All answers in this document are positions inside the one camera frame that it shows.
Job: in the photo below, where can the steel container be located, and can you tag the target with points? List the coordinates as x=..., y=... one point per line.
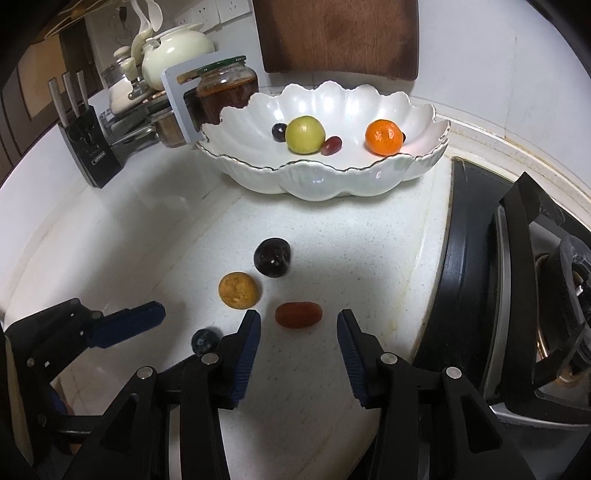
x=168, y=130

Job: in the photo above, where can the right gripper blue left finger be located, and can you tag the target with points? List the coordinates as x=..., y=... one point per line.
x=130, y=440

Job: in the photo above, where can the white scalloped bowl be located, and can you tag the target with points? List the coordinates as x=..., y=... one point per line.
x=241, y=144

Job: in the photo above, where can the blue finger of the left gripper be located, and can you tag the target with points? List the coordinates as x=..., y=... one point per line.
x=120, y=326

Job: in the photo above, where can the red oblong tomato front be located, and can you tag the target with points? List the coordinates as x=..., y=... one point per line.
x=331, y=146

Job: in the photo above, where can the black knife block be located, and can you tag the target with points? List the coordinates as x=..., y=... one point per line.
x=82, y=132

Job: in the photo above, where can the white wall sockets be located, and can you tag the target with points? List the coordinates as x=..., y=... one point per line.
x=210, y=14

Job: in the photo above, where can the dark grape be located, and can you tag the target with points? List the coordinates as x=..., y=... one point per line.
x=279, y=131

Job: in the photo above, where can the dark plum back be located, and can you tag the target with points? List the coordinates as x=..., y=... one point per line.
x=272, y=257

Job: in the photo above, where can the red oblong tomato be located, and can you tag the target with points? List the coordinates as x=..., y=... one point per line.
x=331, y=146
x=298, y=315

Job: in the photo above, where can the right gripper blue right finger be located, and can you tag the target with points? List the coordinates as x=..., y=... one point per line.
x=432, y=425

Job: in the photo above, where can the white hanging spoons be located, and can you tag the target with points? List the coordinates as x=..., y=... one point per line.
x=150, y=22

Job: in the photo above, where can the brown longan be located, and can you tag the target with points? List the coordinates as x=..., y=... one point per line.
x=238, y=290

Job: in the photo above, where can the black gas stove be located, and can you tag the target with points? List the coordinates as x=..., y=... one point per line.
x=459, y=331

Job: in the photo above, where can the left burner grate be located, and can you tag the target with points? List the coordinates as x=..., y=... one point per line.
x=539, y=361

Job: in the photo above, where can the brown wooden cutting board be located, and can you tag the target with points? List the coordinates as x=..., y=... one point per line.
x=378, y=38

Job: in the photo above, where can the white rack frame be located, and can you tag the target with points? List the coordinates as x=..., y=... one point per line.
x=176, y=90

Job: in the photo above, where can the small steel pot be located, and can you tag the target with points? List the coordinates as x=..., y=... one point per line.
x=120, y=89

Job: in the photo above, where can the green round fruit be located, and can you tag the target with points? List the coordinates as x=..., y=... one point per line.
x=305, y=135

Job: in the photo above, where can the glass jar green lid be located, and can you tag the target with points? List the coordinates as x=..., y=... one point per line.
x=227, y=82

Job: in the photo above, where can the orange tangerine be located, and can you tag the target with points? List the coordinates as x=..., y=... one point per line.
x=384, y=137

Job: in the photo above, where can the red oblong tomato back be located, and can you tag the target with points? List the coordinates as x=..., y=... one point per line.
x=298, y=315

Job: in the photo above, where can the cream ceramic teapot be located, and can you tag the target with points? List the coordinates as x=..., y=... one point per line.
x=155, y=53

